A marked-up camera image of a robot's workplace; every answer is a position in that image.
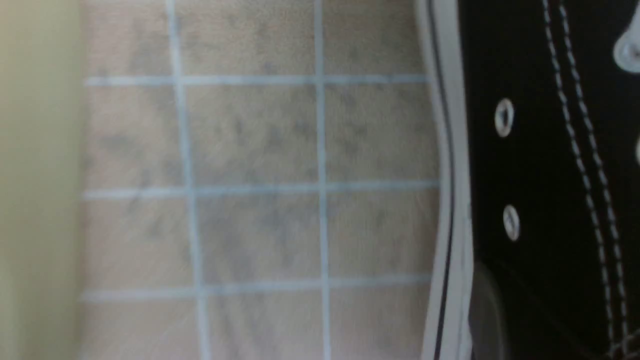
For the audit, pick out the pink tiled mat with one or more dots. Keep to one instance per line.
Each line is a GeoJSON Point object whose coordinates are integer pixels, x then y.
{"type": "Point", "coordinates": [261, 181]}

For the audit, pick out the black canvas sneaker, left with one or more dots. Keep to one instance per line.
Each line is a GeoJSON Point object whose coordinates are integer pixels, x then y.
{"type": "Point", "coordinates": [536, 106]}

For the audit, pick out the green slipper, right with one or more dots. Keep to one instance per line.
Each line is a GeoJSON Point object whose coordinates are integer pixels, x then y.
{"type": "Point", "coordinates": [43, 117]}

